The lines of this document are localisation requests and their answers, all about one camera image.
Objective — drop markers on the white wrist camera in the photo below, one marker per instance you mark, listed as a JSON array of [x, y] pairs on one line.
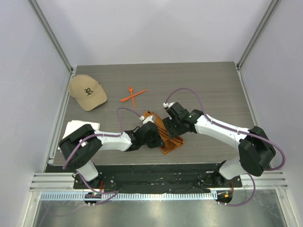
[[168, 105], [147, 119]]

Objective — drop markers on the white folded towel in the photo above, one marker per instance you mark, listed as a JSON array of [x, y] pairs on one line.
[[75, 124]]

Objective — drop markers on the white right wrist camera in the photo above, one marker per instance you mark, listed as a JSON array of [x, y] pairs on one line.
[[168, 105]]

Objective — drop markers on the beige baseball cap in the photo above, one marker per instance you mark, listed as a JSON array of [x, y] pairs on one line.
[[88, 93]]

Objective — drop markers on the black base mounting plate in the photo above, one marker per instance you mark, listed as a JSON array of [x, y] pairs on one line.
[[158, 178]]

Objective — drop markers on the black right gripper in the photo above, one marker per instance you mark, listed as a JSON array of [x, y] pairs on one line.
[[168, 122]]

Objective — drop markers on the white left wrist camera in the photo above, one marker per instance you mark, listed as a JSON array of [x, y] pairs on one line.
[[147, 119]]

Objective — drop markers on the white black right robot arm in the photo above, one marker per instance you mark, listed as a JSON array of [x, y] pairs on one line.
[[254, 150]]

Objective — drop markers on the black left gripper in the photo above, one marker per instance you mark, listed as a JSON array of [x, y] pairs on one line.
[[158, 142]]

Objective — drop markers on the orange cloth napkin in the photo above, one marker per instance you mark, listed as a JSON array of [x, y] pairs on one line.
[[170, 144]]

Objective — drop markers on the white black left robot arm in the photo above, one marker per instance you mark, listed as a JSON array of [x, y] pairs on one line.
[[80, 146]]

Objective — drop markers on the orange plastic fork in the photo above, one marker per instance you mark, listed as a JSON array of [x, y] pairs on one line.
[[132, 98]]

